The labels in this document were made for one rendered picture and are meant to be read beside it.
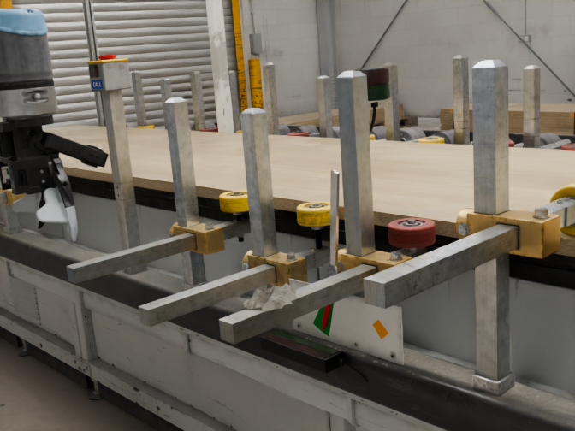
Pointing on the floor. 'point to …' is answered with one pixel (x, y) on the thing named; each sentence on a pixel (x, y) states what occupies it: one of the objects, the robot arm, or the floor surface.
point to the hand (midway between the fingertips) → (60, 234)
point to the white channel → (218, 50)
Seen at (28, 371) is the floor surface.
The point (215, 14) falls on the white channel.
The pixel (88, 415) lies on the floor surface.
